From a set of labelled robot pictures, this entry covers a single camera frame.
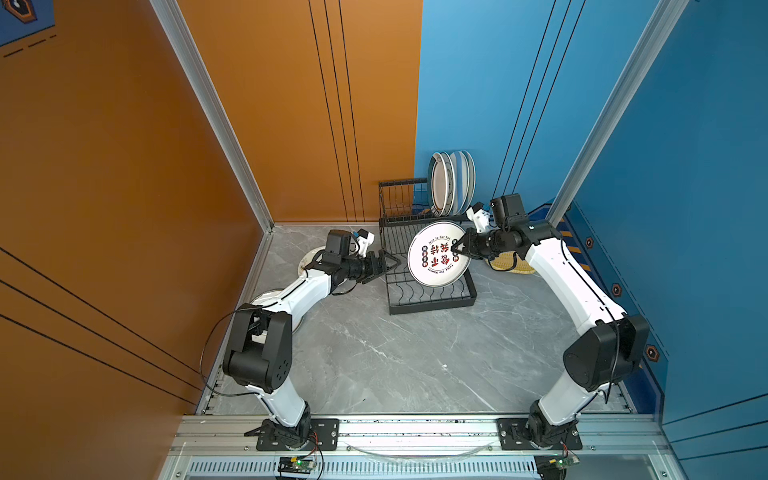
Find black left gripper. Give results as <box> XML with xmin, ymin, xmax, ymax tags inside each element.
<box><xmin>341</xmin><ymin>250</ymin><xmax>401</xmax><ymax>284</ymax></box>

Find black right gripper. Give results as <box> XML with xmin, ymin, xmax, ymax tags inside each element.
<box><xmin>449</xmin><ymin>228</ymin><xmax>510</xmax><ymax>261</ymax></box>

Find white plate red characters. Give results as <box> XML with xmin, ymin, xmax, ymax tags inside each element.
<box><xmin>406</xmin><ymin>221</ymin><xmax>470</xmax><ymax>288</ymax></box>

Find yellow woven square plate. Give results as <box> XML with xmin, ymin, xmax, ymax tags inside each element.
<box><xmin>486</xmin><ymin>252</ymin><xmax>536</xmax><ymax>275</ymax></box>

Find red green rimmed plate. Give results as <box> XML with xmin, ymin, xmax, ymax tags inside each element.
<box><xmin>429</xmin><ymin>152</ymin><xmax>450</xmax><ymax>216</ymax></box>

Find blue striped plate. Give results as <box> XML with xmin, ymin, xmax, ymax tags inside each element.
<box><xmin>451</xmin><ymin>151</ymin><xmax>467</xmax><ymax>215</ymax></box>
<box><xmin>461</xmin><ymin>150</ymin><xmax>476</xmax><ymax>211</ymax></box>

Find green cloud pattern plate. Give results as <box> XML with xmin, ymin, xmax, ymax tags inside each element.
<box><xmin>441</xmin><ymin>152</ymin><xmax>456</xmax><ymax>216</ymax></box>

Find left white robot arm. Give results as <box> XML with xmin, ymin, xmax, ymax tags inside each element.
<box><xmin>222</xmin><ymin>229</ymin><xmax>393</xmax><ymax>432</ymax></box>

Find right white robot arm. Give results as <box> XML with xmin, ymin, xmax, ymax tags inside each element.
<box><xmin>453</xmin><ymin>194</ymin><xmax>650</xmax><ymax>445</ymax></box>

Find cream floral plate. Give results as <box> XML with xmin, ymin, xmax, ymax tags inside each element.
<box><xmin>298</xmin><ymin>247</ymin><xmax>325</xmax><ymax>279</ymax></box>

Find orange sunburst plate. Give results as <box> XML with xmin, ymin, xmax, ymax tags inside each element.
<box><xmin>250</xmin><ymin>290</ymin><xmax>306</xmax><ymax>333</ymax></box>

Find green circuit board left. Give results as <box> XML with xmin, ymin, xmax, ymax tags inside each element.
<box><xmin>276</xmin><ymin>456</ymin><xmax>321</xmax><ymax>480</ymax></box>

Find green circuit board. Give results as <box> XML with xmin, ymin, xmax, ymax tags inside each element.
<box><xmin>276</xmin><ymin>456</ymin><xmax>321</xmax><ymax>480</ymax></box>
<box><xmin>534</xmin><ymin>455</ymin><xmax>581</xmax><ymax>480</ymax></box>

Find green circuit board right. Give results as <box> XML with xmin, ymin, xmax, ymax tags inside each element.
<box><xmin>534</xmin><ymin>455</ymin><xmax>581</xmax><ymax>480</ymax></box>

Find black wire dish rack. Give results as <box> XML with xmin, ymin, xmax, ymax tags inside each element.
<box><xmin>379</xmin><ymin>178</ymin><xmax>477</xmax><ymax>315</ymax></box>

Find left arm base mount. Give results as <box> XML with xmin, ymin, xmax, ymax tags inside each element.
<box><xmin>256</xmin><ymin>417</ymin><xmax>340</xmax><ymax>452</ymax></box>

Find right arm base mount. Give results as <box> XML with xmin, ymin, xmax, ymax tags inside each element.
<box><xmin>496</xmin><ymin>417</ymin><xmax>583</xmax><ymax>451</ymax></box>

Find aluminium front rail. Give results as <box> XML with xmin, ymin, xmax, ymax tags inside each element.
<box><xmin>159</xmin><ymin>414</ymin><xmax>686</xmax><ymax>479</ymax></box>

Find aluminium corner post right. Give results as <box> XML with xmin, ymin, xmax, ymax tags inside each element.
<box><xmin>546</xmin><ymin>0</ymin><xmax>689</xmax><ymax>227</ymax></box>

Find aluminium corner post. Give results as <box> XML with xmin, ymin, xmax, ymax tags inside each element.
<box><xmin>149</xmin><ymin>0</ymin><xmax>274</xmax><ymax>234</ymax></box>
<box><xmin>546</xmin><ymin>0</ymin><xmax>689</xmax><ymax>227</ymax></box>

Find aluminium corner post left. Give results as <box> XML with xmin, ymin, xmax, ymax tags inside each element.
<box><xmin>149</xmin><ymin>0</ymin><xmax>274</xmax><ymax>234</ymax></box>

